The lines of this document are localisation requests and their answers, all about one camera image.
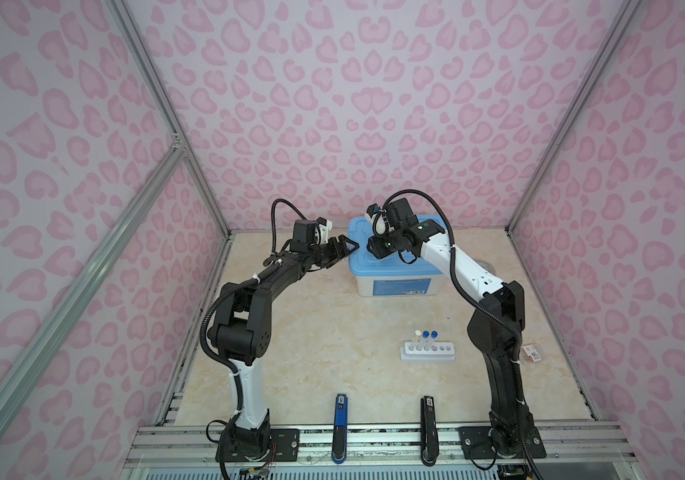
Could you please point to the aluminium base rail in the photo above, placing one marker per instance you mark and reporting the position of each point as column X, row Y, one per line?
column 574, row 450

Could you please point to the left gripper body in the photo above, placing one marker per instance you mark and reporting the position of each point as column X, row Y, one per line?
column 326, row 254

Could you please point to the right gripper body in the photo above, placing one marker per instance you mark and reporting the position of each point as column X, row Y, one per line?
column 387, row 244

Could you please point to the blue capped test tube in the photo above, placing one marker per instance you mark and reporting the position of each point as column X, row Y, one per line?
column 425, row 338
column 432, row 340

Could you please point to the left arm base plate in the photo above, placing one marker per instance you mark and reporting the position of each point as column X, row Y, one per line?
column 241, row 445

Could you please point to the clear tape roll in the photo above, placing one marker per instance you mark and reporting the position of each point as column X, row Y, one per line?
column 487, row 266

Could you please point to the white plastic storage bin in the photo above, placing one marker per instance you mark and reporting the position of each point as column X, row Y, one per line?
column 370, row 286

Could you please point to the cork stoppered test tube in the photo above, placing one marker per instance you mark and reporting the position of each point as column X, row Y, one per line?
column 418, row 339

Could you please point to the white test tube rack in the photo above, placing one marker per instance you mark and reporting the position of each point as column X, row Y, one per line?
column 437, row 352

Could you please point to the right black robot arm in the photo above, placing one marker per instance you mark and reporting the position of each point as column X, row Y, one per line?
column 498, row 318

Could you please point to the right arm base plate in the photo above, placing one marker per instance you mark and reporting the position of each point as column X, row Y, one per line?
column 485, row 443

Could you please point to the blue stapler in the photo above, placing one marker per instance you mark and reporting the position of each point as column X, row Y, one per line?
column 339, row 431

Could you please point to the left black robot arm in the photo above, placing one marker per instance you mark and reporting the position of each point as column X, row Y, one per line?
column 237, row 328

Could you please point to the blue plastic bin lid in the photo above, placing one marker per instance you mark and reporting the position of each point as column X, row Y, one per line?
column 362, row 263

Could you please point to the small red labelled box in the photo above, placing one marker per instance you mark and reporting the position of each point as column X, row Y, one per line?
column 531, row 354

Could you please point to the black stapler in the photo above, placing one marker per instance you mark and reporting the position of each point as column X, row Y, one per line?
column 429, row 443

